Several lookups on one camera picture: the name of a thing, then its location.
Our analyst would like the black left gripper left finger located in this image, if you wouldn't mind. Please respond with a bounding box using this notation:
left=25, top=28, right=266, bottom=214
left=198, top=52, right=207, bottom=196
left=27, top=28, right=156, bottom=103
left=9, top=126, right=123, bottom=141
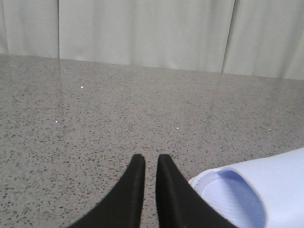
left=70, top=154, right=145, bottom=228

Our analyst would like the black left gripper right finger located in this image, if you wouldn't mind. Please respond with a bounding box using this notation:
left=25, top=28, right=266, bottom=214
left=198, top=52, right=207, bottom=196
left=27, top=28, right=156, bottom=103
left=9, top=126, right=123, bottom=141
left=155, top=154, right=235, bottom=228

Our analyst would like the light blue slipper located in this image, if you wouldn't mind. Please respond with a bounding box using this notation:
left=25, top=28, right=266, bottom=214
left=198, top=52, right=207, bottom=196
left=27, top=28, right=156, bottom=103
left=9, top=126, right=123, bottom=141
left=189, top=148, right=304, bottom=228

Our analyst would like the white pleated curtain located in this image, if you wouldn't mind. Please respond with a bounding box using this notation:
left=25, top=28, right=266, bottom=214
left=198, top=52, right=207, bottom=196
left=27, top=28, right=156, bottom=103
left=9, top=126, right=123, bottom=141
left=0, top=0, right=304, bottom=79

